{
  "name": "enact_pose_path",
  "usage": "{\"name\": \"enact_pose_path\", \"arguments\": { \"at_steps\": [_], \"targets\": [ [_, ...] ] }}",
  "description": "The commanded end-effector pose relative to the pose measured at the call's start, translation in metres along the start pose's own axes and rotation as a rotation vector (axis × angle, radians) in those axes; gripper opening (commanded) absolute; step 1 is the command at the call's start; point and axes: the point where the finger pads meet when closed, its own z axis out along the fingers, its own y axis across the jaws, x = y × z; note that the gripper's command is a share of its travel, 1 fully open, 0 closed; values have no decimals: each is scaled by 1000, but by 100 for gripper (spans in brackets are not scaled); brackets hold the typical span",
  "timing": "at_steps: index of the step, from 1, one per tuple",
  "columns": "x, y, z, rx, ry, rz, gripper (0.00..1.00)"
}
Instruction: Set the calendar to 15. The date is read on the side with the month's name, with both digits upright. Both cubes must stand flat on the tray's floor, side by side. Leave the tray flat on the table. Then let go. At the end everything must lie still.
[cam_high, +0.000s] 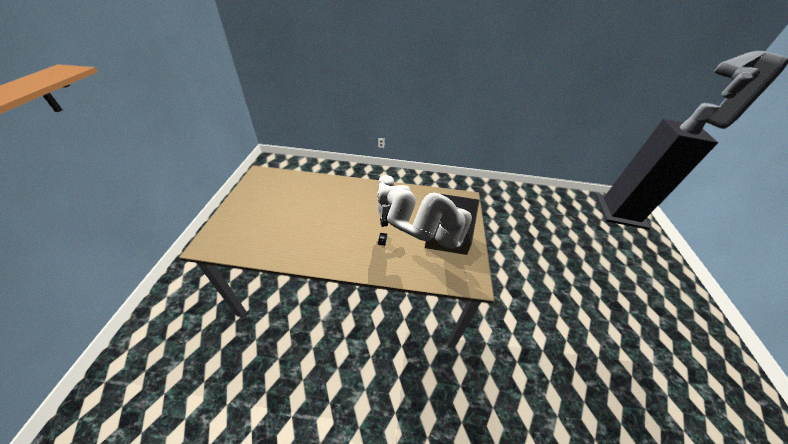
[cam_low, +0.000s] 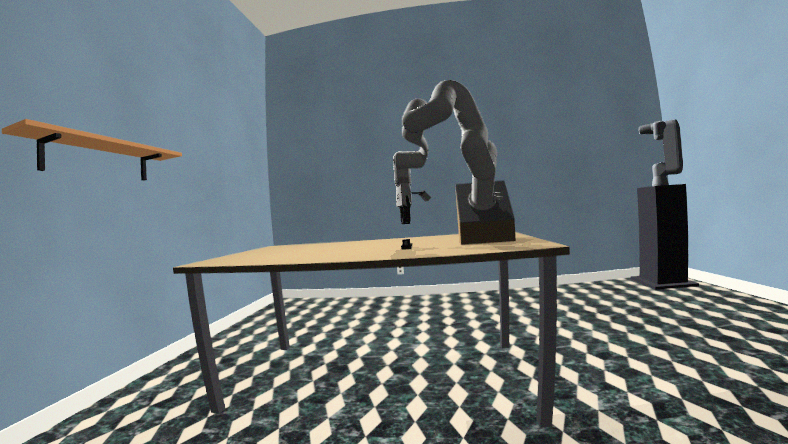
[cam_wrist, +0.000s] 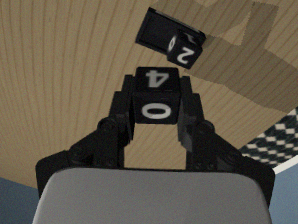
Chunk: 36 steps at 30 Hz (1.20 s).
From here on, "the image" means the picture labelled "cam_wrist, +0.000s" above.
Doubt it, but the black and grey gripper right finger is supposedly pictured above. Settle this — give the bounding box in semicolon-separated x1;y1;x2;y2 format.
177;76;275;209

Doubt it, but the black number cube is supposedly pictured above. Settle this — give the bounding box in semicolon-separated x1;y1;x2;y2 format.
132;67;182;125
166;28;203;70

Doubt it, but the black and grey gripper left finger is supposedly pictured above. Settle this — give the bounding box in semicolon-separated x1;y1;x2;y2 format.
35;75;135;200

